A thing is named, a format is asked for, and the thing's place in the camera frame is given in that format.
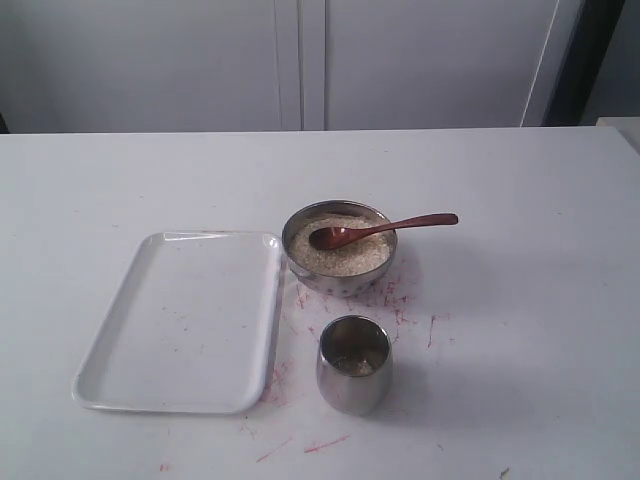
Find brown wooden spoon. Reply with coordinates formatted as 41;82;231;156
309;213;459;251

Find steel bowl of rice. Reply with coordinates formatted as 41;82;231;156
282;200;398;298

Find stainless steel cup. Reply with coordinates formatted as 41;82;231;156
316;315;393;416

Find white rectangular plastic tray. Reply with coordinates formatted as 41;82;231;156
72;231;284;415

